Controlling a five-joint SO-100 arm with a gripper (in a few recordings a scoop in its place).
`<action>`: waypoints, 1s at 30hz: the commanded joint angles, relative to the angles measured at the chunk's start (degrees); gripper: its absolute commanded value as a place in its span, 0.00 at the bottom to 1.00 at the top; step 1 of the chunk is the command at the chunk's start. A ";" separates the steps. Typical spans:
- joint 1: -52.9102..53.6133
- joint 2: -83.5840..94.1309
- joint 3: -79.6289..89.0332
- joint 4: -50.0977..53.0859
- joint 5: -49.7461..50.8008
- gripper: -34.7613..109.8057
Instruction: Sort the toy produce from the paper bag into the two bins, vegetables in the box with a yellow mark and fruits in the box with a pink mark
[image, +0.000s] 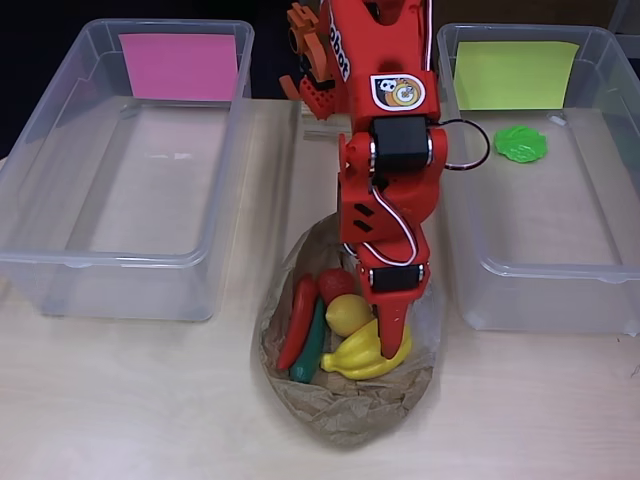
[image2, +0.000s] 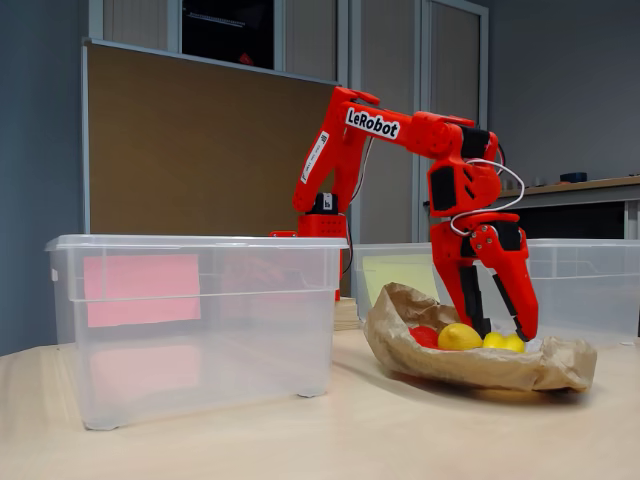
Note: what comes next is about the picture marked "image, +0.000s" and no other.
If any yellow toy lemon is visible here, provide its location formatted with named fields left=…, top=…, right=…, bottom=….
left=324, top=294, right=375, bottom=336

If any red toy strawberry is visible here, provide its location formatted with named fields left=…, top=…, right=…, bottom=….
left=318, top=268, right=357, bottom=304

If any orange printed clamp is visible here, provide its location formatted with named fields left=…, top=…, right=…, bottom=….
left=278, top=2, right=334, bottom=120

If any pink paper note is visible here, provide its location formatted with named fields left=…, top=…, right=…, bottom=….
left=118, top=33, right=239, bottom=103

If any crumpled brown paper bag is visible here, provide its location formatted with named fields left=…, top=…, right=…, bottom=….
left=249, top=214, right=444, bottom=449

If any green toy lettuce leaf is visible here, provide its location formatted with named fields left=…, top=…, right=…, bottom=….
left=493, top=125, right=550, bottom=165

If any clear plastic bin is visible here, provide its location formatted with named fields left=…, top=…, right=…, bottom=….
left=435, top=22, right=640, bottom=335
left=0, top=18, right=256, bottom=322

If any yellow toy banana bunch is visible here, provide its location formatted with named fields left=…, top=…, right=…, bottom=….
left=319, top=319, right=414, bottom=380

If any red toy chili pepper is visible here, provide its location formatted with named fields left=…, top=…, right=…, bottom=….
left=277, top=277, right=317, bottom=371

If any yellow paper note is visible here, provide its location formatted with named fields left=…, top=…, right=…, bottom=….
left=452, top=40, right=581, bottom=111

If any green toy cucumber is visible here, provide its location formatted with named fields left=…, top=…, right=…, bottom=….
left=288, top=297, right=327, bottom=385

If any black servo wire loop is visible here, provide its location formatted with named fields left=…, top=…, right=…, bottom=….
left=432, top=119, right=490, bottom=174

